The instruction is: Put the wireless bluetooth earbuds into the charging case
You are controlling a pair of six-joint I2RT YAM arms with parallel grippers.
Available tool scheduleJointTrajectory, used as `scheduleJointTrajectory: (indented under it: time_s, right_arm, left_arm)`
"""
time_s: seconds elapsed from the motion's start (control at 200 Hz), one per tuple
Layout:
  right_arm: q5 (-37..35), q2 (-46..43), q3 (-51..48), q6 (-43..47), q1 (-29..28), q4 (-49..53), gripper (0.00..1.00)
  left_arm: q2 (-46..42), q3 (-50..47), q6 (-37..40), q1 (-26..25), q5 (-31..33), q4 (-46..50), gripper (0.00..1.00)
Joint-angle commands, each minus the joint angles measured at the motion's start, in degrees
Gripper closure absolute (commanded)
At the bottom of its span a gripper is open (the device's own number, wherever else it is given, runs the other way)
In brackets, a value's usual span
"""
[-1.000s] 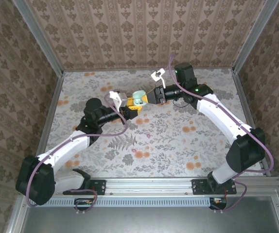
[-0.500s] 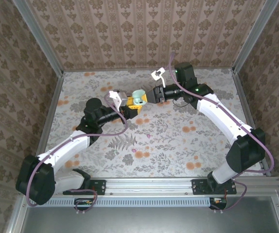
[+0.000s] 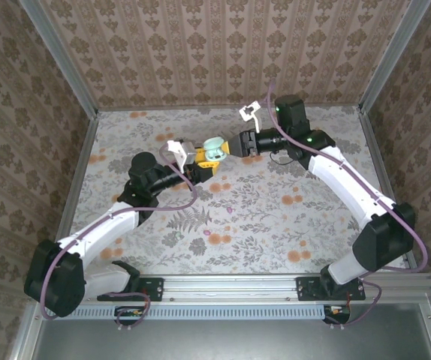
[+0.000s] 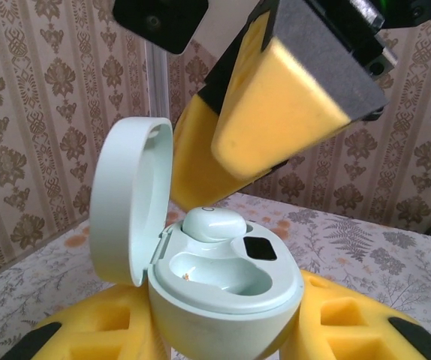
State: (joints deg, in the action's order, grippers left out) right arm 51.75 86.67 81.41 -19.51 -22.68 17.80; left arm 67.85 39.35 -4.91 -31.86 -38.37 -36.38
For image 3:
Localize thin black cable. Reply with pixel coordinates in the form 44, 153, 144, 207
269, 149, 300, 167

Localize grey metal shelf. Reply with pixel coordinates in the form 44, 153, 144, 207
11, 302, 431, 360

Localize slotted grey cable duct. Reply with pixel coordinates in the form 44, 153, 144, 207
74, 302, 327, 321

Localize mint green earbud charging case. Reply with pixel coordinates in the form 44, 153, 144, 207
202, 136, 232, 163

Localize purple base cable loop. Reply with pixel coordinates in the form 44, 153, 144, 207
114, 291, 152, 332
324, 280, 382, 331

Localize wide aluminium mounting rail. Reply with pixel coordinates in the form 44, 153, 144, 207
136, 273, 431, 303

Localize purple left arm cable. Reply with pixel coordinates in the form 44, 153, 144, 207
39, 145, 198, 320

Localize aluminium frame post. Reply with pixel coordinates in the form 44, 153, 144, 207
19, 0, 99, 118
358, 0, 431, 113

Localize thin aluminium frame rail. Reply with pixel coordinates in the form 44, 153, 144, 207
97, 106, 361, 113

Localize aluminium frame side rail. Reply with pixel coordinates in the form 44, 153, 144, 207
357, 106, 419, 271
56, 110, 100, 245

